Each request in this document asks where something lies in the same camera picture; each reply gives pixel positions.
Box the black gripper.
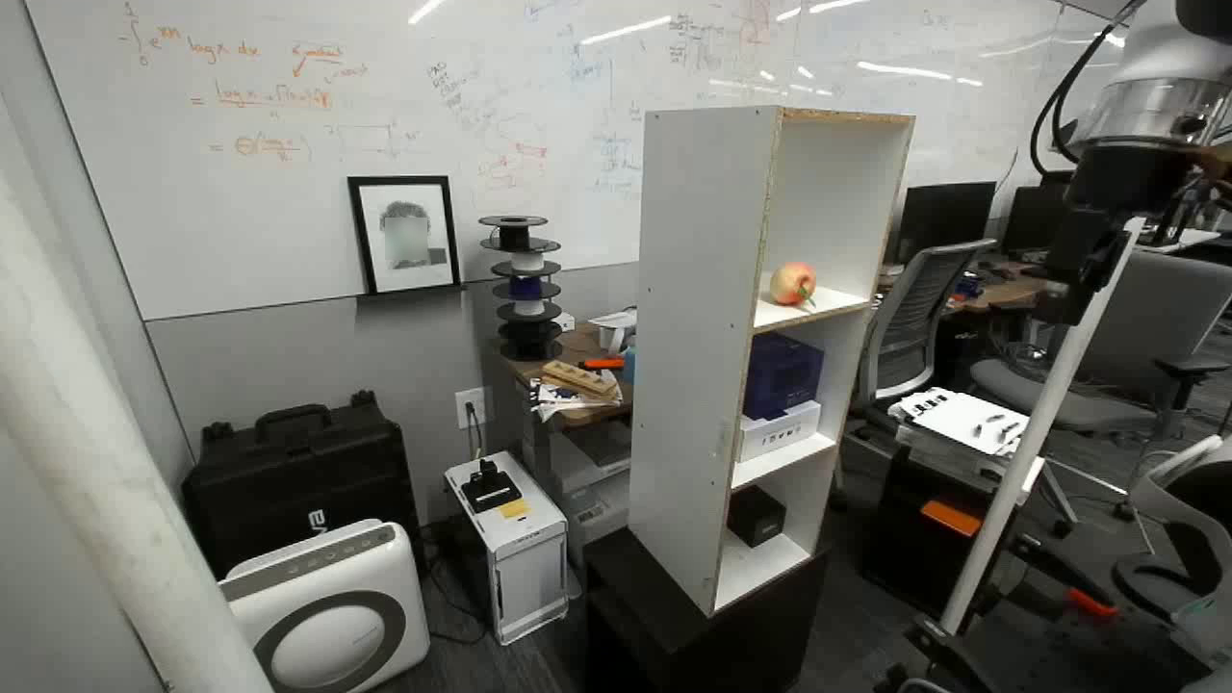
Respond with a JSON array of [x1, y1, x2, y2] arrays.
[[1040, 203, 1132, 324]]

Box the red apple plush toy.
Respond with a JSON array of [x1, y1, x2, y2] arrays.
[[765, 257, 824, 313]]

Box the white open shelf unit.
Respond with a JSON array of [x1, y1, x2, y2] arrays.
[[624, 103, 921, 621]]

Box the narrow black monitor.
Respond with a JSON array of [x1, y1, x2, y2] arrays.
[[999, 182, 1073, 257]]

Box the grey upholstered office chair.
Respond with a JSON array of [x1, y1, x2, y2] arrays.
[[967, 247, 1232, 438]]

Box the wide black monitor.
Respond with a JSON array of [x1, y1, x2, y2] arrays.
[[899, 175, 1000, 266]]

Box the thin white slanted bar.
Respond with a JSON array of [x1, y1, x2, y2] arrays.
[[941, 212, 1153, 639]]

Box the grey mesh office chair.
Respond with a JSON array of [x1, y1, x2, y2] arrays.
[[853, 233, 1000, 414]]

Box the white panel with dark marks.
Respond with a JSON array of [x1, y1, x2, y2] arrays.
[[886, 381, 1031, 463]]

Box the black crate with orange tag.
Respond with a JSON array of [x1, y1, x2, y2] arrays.
[[856, 436, 1031, 606]]

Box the dark blue box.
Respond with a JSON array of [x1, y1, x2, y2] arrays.
[[743, 331, 828, 424]]

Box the white flat box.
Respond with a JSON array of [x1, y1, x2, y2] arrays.
[[736, 396, 824, 463]]

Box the small black box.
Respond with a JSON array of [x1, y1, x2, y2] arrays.
[[723, 481, 791, 551]]

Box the cluttered wooden desk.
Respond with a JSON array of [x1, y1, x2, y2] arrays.
[[506, 318, 641, 436]]

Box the grey drawer cabinet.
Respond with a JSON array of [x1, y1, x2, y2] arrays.
[[533, 414, 634, 551]]

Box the stack of filament spools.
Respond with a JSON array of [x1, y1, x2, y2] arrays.
[[477, 212, 572, 366]]

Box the black cabinet base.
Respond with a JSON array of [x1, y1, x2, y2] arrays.
[[580, 524, 832, 693]]

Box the small black device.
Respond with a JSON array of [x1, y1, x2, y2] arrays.
[[459, 454, 524, 515]]

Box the white computer tower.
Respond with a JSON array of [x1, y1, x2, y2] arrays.
[[444, 445, 573, 650]]

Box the black framed portrait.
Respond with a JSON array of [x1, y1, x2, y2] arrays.
[[347, 174, 468, 298]]

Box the black hard case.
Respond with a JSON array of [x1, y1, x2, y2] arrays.
[[178, 388, 425, 578]]

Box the white air purifier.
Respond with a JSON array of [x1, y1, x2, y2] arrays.
[[217, 515, 437, 693]]

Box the white printed paper sheets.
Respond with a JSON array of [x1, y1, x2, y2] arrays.
[[18, 0, 1161, 324]]

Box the thick white pole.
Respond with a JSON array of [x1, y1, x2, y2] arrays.
[[0, 175, 278, 693]]

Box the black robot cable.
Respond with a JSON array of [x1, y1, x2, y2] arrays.
[[1028, 10, 1132, 175]]

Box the white wall outlet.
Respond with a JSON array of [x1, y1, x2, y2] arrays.
[[452, 384, 493, 429]]

